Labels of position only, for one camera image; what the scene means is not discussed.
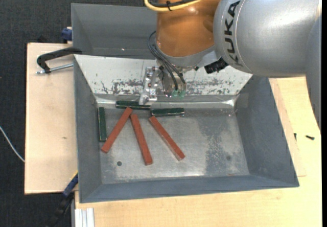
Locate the grey metal bin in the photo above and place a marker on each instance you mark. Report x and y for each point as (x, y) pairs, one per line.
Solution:
(178, 144)

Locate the red-brown flat block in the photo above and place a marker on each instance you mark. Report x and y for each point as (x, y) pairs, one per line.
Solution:
(117, 130)
(166, 137)
(141, 139)

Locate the dark green flat block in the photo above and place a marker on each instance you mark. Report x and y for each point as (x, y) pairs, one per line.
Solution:
(102, 123)
(126, 104)
(167, 112)

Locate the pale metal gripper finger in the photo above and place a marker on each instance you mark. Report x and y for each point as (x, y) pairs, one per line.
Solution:
(143, 99)
(153, 96)

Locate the small black screw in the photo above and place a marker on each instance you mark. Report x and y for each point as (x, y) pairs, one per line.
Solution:
(310, 137)

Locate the black cylinder on white bracket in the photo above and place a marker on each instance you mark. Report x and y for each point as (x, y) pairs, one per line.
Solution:
(215, 66)

